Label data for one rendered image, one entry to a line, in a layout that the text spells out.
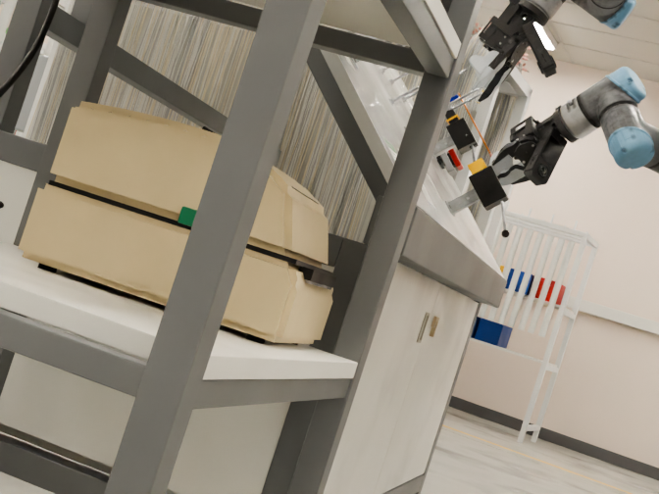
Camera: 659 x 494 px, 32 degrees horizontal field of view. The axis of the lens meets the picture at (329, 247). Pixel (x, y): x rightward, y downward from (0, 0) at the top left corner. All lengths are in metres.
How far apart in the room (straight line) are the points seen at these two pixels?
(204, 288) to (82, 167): 0.41
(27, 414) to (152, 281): 0.49
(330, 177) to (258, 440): 1.69
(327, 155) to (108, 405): 1.67
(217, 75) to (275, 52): 2.48
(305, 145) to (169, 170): 1.98
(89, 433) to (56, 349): 0.70
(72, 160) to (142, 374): 0.42
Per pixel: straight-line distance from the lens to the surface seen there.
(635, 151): 2.19
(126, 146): 1.23
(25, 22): 1.72
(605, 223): 10.56
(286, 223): 1.18
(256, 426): 1.52
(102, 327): 0.93
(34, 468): 1.64
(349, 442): 1.74
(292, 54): 0.87
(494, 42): 2.42
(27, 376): 1.64
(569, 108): 2.29
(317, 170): 3.17
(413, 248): 1.52
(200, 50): 3.41
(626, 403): 10.40
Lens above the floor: 0.74
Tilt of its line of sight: 2 degrees up
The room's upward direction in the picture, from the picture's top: 18 degrees clockwise
